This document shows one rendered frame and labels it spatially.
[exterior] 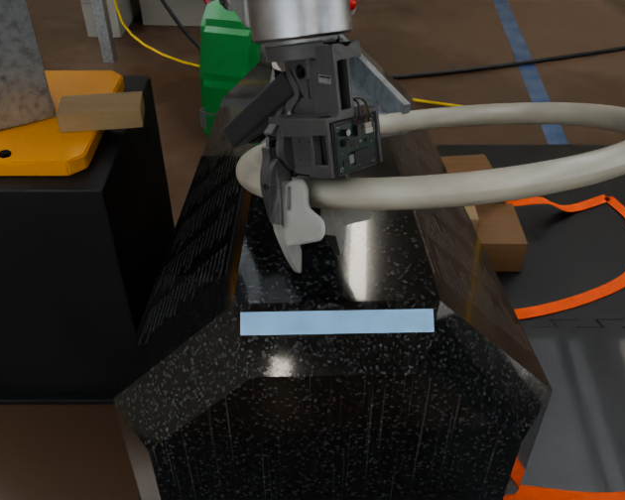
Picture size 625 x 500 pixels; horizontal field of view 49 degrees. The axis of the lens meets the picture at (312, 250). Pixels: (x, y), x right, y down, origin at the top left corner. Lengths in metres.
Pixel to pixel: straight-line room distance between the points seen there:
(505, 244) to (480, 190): 1.84
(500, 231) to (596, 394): 0.65
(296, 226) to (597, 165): 0.28
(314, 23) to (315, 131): 0.09
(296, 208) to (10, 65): 1.26
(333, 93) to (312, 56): 0.04
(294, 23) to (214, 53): 2.49
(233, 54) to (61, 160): 1.49
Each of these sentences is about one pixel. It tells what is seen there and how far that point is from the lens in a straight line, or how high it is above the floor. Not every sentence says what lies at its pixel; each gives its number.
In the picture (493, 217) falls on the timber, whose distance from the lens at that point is 2.56.
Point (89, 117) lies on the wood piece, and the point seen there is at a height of 0.82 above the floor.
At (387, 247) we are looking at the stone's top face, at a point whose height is 0.84.
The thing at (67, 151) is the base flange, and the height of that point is 0.78.
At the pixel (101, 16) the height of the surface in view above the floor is 0.26.
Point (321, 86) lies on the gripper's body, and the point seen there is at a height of 1.36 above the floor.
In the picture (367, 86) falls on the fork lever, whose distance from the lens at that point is 1.19.
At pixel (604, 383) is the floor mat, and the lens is 2.26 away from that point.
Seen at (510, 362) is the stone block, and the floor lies 0.69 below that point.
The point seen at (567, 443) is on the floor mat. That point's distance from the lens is 2.08.
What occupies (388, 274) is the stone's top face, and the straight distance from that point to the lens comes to 1.19.
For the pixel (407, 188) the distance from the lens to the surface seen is 0.61.
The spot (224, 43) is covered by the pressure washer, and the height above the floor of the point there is 0.46.
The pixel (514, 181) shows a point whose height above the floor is 1.30.
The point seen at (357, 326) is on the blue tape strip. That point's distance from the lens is 1.14.
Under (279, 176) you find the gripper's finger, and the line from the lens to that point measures 0.63.
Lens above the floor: 1.63
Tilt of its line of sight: 40 degrees down
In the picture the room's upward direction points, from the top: straight up
